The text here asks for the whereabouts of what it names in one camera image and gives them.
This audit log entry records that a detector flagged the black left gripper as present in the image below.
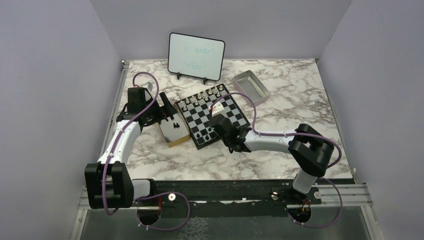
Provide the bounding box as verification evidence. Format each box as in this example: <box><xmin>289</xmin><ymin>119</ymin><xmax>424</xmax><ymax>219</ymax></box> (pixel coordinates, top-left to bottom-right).
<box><xmin>142</xmin><ymin>91</ymin><xmax>178</xmax><ymax>125</ymax></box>

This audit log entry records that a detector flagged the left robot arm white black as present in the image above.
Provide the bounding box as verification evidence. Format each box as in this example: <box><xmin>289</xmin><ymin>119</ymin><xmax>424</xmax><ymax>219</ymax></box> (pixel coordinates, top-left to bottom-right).
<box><xmin>84</xmin><ymin>87</ymin><xmax>177</xmax><ymax>210</ymax></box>

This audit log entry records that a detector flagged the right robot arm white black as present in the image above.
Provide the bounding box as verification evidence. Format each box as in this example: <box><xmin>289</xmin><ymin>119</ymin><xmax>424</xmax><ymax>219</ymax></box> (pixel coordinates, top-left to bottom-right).
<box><xmin>209</xmin><ymin>114</ymin><xmax>337</xmax><ymax>204</ymax></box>

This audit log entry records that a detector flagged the row of white chess pieces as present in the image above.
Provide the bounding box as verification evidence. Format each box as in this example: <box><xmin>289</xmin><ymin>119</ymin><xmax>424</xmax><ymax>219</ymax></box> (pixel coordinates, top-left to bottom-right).
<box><xmin>175</xmin><ymin>84</ymin><xmax>229</xmax><ymax>112</ymax></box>

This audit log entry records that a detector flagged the black white chessboard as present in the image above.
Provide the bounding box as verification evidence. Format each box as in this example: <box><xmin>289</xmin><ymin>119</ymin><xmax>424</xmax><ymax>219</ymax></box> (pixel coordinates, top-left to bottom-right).
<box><xmin>174</xmin><ymin>83</ymin><xmax>251</xmax><ymax>150</ymax></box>

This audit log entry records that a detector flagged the gold metal tin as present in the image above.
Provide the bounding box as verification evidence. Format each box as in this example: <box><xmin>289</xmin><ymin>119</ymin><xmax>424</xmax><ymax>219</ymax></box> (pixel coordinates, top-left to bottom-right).
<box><xmin>158</xmin><ymin>104</ymin><xmax>191</xmax><ymax>148</ymax></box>

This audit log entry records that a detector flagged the silver pink metal tin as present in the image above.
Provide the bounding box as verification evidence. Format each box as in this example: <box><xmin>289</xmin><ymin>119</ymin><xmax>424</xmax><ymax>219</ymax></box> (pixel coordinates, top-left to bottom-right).
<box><xmin>231</xmin><ymin>70</ymin><xmax>270</xmax><ymax>107</ymax></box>

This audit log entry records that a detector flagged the small whiteboard on stand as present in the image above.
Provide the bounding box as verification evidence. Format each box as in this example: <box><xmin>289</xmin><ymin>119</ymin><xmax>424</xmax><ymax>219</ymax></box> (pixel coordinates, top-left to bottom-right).
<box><xmin>167</xmin><ymin>32</ymin><xmax>226</xmax><ymax>82</ymax></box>

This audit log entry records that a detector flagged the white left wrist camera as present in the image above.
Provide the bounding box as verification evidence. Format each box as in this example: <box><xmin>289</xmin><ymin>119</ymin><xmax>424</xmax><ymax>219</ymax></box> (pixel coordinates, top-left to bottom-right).
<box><xmin>141</xmin><ymin>82</ymin><xmax>153</xmax><ymax>92</ymax></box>

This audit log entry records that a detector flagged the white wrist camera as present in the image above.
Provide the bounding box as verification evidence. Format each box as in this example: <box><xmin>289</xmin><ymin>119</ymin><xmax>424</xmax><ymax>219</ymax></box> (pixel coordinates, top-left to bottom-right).
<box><xmin>141</xmin><ymin>82</ymin><xmax>153</xmax><ymax>92</ymax></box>
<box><xmin>210</xmin><ymin>102</ymin><xmax>225</xmax><ymax>117</ymax></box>

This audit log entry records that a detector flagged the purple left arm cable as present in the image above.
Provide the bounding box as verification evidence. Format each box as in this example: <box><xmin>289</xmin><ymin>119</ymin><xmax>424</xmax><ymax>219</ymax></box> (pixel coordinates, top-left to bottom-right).
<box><xmin>100</xmin><ymin>71</ymin><xmax>191</xmax><ymax>232</ymax></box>

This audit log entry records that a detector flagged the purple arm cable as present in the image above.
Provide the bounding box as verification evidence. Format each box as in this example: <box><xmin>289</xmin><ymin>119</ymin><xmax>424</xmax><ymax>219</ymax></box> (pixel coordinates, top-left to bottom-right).
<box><xmin>100</xmin><ymin>71</ymin><xmax>191</xmax><ymax>232</ymax></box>
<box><xmin>209</xmin><ymin>92</ymin><xmax>344</xmax><ymax>229</ymax></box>

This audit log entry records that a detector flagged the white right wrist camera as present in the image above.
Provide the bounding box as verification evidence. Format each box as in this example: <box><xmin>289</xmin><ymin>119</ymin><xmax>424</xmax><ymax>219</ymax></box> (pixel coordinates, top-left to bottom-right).
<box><xmin>210</xmin><ymin>102</ymin><xmax>225</xmax><ymax>117</ymax></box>

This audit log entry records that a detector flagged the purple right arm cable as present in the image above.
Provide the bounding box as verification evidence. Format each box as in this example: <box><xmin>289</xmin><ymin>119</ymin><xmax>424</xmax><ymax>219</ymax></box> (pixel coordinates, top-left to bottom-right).
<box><xmin>209</xmin><ymin>92</ymin><xmax>344</xmax><ymax>229</ymax></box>

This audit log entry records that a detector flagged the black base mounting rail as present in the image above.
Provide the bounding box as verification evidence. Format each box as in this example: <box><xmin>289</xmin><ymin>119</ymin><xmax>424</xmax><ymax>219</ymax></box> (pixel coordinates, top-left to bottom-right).
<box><xmin>119</xmin><ymin>179</ymin><xmax>309</xmax><ymax>218</ymax></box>

